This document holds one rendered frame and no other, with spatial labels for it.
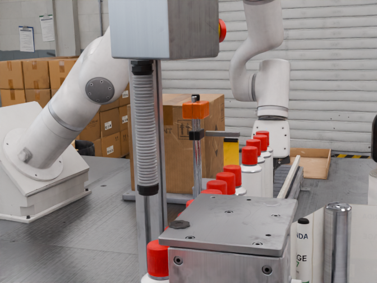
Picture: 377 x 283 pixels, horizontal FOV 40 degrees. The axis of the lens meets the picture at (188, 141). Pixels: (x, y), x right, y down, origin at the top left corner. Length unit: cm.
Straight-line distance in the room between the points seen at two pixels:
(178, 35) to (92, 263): 62
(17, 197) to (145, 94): 79
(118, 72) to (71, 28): 525
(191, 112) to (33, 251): 55
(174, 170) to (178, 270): 110
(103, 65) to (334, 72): 413
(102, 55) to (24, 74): 362
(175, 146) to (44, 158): 38
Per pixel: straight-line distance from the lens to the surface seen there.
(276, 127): 137
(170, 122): 153
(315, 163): 201
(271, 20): 129
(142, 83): 78
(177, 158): 155
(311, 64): 528
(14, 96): 498
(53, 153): 149
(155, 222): 95
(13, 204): 152
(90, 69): 129
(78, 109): 140
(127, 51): 84
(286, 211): 53
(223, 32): 83
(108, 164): 208
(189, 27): 76
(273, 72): 139
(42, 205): 153
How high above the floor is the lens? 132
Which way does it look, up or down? 12 degrees down
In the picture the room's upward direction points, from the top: 2 degrees counter-clockwise
